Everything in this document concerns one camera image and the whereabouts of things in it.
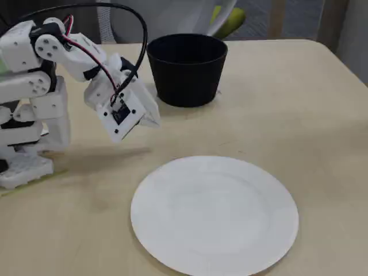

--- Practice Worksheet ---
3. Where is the white office chair green cushion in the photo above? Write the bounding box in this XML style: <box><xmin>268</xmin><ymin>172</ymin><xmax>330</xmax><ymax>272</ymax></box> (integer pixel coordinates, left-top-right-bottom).
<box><xmin>96</xmin><ymin>0</ymin><xmax>247</xmax><ymax>44</ymax></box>

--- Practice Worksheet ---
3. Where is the black pot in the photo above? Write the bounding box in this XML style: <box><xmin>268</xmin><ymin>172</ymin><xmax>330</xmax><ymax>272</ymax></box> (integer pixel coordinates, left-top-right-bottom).
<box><xmin>146</xmin><ymin>33</ymin><xmax>229</xmax><ymax>108</ymax></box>

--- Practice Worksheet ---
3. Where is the red servo cable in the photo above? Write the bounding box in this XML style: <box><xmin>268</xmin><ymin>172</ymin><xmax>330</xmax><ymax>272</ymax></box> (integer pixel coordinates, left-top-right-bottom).
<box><xmin>59</xmin><ymin>16</ymin><xmax>121</xmax><ymax>93</ymax></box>

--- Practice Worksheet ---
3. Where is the green tape under base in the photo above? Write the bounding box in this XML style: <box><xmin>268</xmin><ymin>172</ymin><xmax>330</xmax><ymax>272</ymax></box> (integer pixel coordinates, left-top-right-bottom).
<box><xmin>0</xmin><ymin>168</ymin><xmax>70</xmax><ymax>198</ymax></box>

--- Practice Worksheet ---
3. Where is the wooden partition frame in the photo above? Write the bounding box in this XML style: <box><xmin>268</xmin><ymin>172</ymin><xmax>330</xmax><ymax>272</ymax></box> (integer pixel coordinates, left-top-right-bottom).
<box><xmin>271</xmin><ymin>0</ymin><xmax>284</xmax><ymax>40</ymax></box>

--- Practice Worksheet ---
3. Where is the white perforated base plate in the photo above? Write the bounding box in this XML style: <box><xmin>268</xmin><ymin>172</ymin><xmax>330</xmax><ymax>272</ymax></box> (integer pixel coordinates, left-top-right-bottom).
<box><xmin>0</xmin><ymin>155</ymin><xmax>55</xmax><ymax>190</ymax></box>

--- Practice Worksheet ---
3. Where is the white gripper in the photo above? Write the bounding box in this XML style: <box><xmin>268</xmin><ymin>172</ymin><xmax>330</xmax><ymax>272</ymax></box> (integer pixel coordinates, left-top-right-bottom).
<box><xmin>83</xmin><ymin>53</ymin><xmax>162</xmax><ymax>128</ymax></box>

